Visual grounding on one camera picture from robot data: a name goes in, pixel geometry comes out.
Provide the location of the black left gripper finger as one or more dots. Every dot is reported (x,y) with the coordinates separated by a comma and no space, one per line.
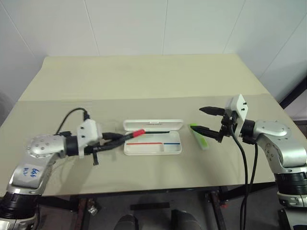
(111,145)
(115,136)

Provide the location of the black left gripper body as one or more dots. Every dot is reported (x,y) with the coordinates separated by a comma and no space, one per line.
(90,149)

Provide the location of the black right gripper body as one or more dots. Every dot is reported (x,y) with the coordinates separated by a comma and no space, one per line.
(227,124)

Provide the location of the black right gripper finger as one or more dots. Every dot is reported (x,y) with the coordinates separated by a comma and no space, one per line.
(207,131)
(212,110)

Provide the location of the red capped black marker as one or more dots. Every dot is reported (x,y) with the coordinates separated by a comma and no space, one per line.
(139,133)

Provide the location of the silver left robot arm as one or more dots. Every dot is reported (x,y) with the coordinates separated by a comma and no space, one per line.
(42,146)

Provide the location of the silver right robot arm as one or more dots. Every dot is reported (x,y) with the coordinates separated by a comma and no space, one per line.
(275,134)

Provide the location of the green marker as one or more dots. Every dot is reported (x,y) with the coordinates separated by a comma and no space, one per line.
(200,139)

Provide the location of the white open pencil case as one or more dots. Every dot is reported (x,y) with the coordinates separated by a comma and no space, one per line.
(153,141)

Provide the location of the white handwritten sticker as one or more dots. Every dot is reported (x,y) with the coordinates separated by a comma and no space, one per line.
(30,172)

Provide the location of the black flat bar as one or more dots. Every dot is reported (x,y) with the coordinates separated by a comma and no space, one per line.
(149,206)

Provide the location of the dark rounded shape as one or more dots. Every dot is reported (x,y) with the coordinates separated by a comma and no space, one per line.
(128,222)

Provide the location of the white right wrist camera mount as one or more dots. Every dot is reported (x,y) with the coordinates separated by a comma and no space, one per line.
(239,109)

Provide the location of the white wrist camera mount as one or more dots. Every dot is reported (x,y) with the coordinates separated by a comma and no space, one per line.
(90,129)
(239,109)

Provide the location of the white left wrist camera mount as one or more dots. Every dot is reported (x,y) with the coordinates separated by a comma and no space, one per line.
(90,129)

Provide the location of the black table frame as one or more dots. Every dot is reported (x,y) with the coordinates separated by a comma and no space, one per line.
(72,203)

